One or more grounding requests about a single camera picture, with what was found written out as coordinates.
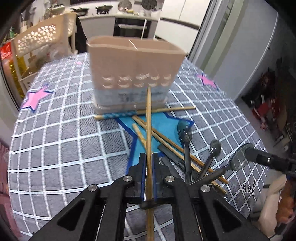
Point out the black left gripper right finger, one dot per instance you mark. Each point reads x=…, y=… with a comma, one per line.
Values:
x=198, y=214

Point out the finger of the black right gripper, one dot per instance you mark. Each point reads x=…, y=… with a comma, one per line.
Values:
x=284, y=165

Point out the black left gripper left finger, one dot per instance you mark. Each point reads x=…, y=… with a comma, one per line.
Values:
x=97, y=213

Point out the blue patterned chopstick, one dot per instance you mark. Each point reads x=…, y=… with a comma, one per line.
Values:
x=139, y=112

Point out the black flat utensil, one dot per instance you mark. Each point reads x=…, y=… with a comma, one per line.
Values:
x=173, y=157

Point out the grey checkered tablecloth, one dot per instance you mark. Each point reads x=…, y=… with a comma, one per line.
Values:
x=60, y=149

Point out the dark teal plastic spoon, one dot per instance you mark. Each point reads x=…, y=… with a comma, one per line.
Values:
x=185, y=135

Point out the short bamboo chopstick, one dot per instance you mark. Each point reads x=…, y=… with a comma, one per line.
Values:
x=139, y=134

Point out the blue star marker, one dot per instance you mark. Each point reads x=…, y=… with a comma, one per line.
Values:
x=162, y=122

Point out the long bamboo chopstick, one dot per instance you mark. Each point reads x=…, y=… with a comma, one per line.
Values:
x=172, y=146

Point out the right pink star marker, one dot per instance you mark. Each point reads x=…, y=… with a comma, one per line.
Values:
x=206, y=81

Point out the pink star marker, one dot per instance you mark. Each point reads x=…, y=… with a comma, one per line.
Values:
x=32, y=99
x=206, y=81

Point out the left pink star marker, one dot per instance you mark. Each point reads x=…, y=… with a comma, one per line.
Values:
x=32, y=99

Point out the beige utensil holder caddy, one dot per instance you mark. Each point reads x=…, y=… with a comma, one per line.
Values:
x=123, y=68

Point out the beige perforated plastic basket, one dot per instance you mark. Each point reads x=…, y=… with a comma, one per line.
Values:
x=59, y=29

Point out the black built-in oven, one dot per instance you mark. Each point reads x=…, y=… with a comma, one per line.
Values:
x=135, y=28

